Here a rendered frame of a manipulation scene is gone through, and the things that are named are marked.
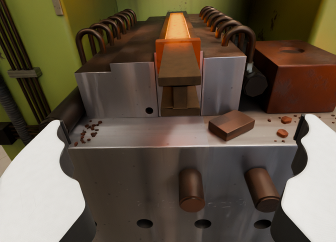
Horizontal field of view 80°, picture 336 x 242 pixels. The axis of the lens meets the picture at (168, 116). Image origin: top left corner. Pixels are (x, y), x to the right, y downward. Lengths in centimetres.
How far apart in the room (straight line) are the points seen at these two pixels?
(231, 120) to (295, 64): 9
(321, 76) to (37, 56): 44
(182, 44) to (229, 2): 52
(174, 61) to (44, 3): 30
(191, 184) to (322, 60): 21
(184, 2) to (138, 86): 49
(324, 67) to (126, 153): 24
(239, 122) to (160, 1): 54
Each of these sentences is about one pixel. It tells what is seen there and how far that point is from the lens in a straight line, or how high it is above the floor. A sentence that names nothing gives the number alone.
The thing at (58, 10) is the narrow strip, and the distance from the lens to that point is 41.
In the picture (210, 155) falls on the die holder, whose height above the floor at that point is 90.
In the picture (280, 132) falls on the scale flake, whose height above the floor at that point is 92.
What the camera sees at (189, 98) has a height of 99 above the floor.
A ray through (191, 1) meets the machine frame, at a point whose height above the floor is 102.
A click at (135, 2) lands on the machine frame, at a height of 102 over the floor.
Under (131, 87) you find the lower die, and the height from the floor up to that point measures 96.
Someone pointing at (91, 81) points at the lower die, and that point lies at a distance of 27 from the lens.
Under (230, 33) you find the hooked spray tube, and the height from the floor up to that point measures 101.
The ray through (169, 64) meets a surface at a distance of 16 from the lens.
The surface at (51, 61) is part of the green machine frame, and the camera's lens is 45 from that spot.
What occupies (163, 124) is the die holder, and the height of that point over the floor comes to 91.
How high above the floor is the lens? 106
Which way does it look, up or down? 33 degrees down
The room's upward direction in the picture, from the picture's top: 3 degrees counter-clockwise
